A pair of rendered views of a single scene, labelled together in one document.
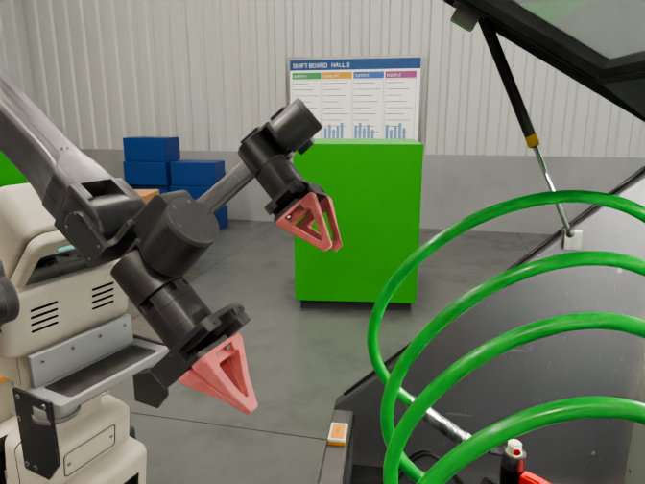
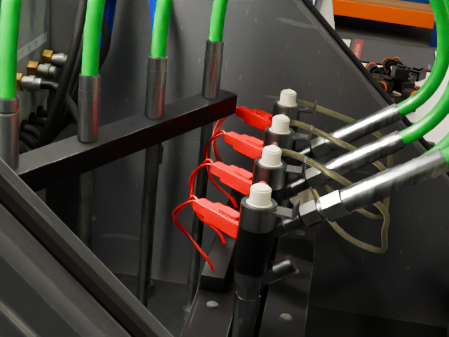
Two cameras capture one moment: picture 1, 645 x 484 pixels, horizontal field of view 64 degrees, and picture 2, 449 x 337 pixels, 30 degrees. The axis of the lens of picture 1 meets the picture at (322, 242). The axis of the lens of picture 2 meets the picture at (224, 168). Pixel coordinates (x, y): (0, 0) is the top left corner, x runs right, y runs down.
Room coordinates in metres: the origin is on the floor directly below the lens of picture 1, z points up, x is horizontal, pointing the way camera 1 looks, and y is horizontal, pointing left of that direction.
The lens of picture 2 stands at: (1.12, -0.28, 1.38)
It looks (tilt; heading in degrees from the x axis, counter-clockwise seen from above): 24 degrees down; 178
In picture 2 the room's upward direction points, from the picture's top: 6 degrees clockwise
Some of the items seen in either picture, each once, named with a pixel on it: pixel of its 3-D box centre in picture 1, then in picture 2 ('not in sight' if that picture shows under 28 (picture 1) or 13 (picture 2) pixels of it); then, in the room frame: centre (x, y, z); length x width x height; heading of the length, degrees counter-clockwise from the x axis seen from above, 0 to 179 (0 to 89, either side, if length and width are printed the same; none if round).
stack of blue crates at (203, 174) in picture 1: (176, 183); not in sight; (6.89, 1.97, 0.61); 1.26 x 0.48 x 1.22; 77
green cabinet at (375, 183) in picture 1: (357, 219); not in sight; (4.23, -0.29, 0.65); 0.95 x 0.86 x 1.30; 85
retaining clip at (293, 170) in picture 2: not in sight; (286, 164); (0.47, -0.21, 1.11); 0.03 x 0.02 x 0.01; 82
